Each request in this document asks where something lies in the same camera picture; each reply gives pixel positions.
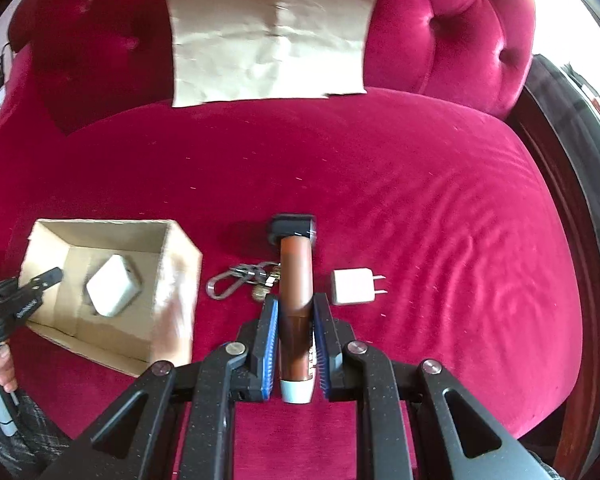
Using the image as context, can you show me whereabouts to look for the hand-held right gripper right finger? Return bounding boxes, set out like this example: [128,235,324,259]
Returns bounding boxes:
[313,291,537,480]

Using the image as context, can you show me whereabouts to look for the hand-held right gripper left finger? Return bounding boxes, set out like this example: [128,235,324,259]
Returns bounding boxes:
[40,292,281,480]

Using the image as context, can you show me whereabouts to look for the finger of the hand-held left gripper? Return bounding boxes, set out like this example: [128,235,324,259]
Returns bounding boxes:
[0,267,64,322]

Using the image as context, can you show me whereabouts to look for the brown tube with light-blue cap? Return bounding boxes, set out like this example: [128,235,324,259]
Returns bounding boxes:
[278,236,315,405]

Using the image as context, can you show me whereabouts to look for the small white charger plug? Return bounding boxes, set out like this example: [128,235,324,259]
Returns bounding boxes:
[330,268,387,306]

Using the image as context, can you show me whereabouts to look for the metal carabiner keychain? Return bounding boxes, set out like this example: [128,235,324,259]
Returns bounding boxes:
[206,261,282,303]

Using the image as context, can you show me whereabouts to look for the large white power adapter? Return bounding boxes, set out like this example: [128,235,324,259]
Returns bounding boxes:
[85,254,142,319]

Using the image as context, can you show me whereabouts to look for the cardboard box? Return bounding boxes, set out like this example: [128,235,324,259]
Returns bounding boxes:
[18,218,203,378]

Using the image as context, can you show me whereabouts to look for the black plug adapter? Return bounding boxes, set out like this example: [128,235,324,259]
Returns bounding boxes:
[268,214,317,244]

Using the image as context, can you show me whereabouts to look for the grey plaid trousers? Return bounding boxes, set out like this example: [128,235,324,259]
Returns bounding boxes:
[0,394,78,480]

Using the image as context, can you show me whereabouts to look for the red velvet armchair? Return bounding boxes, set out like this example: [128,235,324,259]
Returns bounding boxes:
[0,0,586,480]

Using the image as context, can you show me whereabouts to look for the dark wooden furniture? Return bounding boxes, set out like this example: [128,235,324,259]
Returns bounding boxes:
[505,52,600,480]

